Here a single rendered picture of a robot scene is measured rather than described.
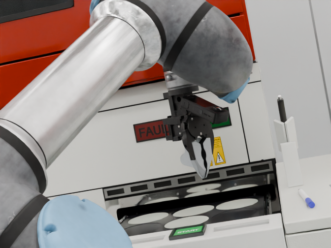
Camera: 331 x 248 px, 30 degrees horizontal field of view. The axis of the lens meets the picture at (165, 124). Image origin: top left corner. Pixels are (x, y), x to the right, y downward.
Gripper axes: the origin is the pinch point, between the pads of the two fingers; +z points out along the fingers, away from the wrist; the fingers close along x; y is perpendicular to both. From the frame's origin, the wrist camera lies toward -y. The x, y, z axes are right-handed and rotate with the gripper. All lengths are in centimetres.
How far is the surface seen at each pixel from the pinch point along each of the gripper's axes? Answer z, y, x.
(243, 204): 9.2, -4.0, -6.4
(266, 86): -14, 85, -141
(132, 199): 5.6, 25.6, 1.7
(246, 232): 3.5, -36.5, 31.7
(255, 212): 9.3, -12.6, 0.1
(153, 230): 9.4, 4.6, 14.7
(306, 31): -36, 66, -155
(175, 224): 9.3, 1.8, 10.5
